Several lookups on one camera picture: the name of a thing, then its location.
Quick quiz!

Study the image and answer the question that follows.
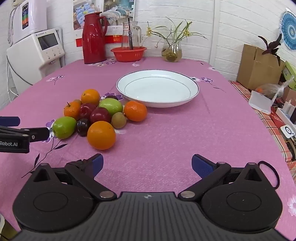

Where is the white plate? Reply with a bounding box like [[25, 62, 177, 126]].
[[116, 70, 200, 108]]

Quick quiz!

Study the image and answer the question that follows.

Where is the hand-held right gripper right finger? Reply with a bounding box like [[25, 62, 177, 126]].
[[178, 153, 269, 201]]

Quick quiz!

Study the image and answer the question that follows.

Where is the brown kiwi fruit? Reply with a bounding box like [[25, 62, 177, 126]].
[[111, 112, 127, 129]]

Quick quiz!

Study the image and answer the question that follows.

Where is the red thermos jug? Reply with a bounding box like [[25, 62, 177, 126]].
[[82, 12, 109, 65]]

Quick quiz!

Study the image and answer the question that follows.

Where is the purple-leaf plant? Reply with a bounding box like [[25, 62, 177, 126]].
[[258, 32, 284, 66]]

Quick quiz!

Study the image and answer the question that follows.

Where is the red plastic basin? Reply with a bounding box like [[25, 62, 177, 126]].
[[110, 46, 147, 62]]

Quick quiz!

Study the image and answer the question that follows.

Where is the round orange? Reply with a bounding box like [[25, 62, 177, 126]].
[[81, 89, 101, 106]]

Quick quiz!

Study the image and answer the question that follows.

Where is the black stirring stick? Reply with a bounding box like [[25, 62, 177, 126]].
[[128, 19, 134, 50]]

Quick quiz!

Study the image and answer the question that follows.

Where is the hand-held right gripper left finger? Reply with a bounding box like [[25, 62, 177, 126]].
[[29, 153, 117, 202]]

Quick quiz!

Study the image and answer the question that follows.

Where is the white power strip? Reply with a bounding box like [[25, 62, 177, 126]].
[[276, 108, 296, 130]]

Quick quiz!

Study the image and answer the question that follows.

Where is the large blue round wall decoration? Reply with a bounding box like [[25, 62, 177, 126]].
[[279, 9, 296, 50]]

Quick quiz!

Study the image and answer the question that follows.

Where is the glass vase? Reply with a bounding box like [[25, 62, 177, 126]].
[[161, 39, 183, 62]]

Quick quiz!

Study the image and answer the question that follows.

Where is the white plastic container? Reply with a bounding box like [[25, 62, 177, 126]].
[[248, 90, 271, 115]]

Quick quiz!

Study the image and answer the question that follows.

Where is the yellow-flowered orchid plant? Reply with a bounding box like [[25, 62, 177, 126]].
[[142, 17, 208, 48]]

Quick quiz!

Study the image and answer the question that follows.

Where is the green apple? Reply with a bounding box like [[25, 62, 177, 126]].
[[99, 98, 123, 117], [52, 116, 77, 140]]

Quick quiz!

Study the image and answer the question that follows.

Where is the red plaid cloth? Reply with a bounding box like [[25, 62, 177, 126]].
[[228, 80, 296, 181]]

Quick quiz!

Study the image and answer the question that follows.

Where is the glass pitcher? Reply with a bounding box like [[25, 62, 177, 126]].
[[121, 21, 142, 49]]

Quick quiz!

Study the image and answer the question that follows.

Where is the green box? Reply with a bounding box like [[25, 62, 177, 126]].
[[282, 61, 296, 91]]

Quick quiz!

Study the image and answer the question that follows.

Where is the clear plastic bag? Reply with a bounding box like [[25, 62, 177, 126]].
[[254, 76, 295, 102]]

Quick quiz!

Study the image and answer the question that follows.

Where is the orange mandarin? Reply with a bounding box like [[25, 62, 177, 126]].
[[123, 101, 148, 122]]

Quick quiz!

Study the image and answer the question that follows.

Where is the cardboard box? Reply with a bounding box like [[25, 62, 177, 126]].
[[236, 44, 286, 91]]

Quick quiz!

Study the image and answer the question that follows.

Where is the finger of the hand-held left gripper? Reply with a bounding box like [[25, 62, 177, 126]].
[[0, 116, 21, 127], [0, 126, 54, 143]]

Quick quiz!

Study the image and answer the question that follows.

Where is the pink floral tablecloth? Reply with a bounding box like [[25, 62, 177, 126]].
[[0, 57, 296, 232]]

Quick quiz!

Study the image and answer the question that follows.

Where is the stemmed orange tangerine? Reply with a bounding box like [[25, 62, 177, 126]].
[[64, 102, 82, 120]]

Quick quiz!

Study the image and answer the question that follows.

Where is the white charger plug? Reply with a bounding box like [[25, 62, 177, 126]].
[[282, 100, 293, 114]]

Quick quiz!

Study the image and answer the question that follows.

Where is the white dispenser with screen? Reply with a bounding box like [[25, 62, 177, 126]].
[[6, 28, 65, 93]]

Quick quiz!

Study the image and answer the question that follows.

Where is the red apple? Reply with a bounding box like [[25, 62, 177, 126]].
[[79, 103, 96, 120], [90, 107, 112, 124]]

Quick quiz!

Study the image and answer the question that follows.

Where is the large smooth orange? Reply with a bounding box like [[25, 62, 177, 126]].
[[87, 121, 116, 151]]

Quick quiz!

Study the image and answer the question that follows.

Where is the white water purifier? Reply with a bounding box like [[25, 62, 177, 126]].
[[8, 0, 50, 44]]

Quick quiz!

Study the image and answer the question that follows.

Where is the white device with round display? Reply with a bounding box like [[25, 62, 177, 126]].
[[280, 124, 296, 139]]

